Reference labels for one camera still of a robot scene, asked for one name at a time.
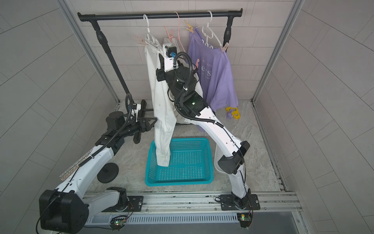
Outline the teal plastic laundry basket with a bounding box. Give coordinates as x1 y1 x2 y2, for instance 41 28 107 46
145 138 213 187

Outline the left circuit board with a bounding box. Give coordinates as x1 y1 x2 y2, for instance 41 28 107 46
110 215 128 231

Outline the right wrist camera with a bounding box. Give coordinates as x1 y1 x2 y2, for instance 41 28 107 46
162 43 177 72

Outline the black round base stand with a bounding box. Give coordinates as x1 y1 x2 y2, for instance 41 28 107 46
97 162 119 184

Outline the purple t-shirt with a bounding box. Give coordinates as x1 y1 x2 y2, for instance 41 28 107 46
188 28 239 112

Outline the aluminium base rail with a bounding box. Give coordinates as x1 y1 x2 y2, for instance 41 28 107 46
83 192 302 228

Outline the white garment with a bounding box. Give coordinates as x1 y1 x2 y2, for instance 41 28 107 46
145 45 176 167
161 38 207 120

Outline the white plastic hanger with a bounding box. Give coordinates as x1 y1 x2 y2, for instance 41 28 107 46
143 14 162 50
197 10 224 52

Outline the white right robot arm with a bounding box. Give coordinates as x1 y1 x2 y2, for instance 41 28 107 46
155 65 251 210

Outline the yellow plastic triangle toy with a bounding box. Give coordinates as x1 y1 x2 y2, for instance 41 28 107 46
225 107 241 120

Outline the beige clothespin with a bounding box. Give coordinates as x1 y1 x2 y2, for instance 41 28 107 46
184 20 195 33

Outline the pink wire hanger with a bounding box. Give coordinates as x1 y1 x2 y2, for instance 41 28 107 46
174 11 186 52

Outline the black metal clothes rack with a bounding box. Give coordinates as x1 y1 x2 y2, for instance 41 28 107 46
77 8 243 144

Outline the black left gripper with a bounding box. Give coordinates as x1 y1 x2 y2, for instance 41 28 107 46
118 116 157 139

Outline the circuit board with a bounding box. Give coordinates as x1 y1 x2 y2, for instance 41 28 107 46
110 215 128 231
237 213 253 228

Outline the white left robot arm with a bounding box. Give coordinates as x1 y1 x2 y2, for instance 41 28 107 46
36 110 157 234

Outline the right circuit board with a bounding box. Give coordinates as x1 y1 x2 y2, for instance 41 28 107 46
237 213 253 228

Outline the pink clothespin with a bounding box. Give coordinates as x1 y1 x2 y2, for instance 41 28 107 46
164 27 173 42
133 35 147 45
221 43 229 52
194 59 200 70

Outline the white plastic clothespin tray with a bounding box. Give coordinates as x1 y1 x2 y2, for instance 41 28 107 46
214 143 232 175

